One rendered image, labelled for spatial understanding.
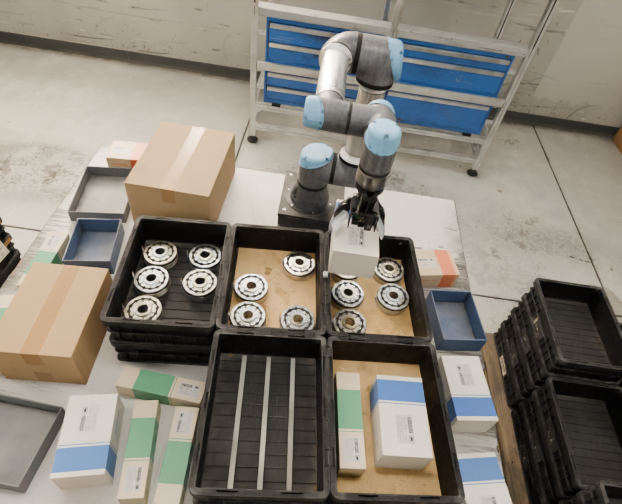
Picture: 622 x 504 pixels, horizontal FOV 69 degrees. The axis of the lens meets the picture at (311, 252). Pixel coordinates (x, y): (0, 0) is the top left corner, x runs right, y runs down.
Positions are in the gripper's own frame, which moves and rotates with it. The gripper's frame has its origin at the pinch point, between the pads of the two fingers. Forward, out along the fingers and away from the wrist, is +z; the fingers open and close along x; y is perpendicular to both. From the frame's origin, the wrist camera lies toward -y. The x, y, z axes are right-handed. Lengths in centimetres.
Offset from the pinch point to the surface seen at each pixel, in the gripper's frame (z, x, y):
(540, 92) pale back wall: 84, 164, -278
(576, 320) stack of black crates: 62, 107, -29
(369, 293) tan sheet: 27.7, 9.9, -1.4
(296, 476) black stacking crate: 27, -7, 56
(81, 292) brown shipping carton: 25, -75, 16
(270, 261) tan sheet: 27.8, -23.5, -8.7
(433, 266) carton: 33, 35, -22
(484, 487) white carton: 31, 41, 52
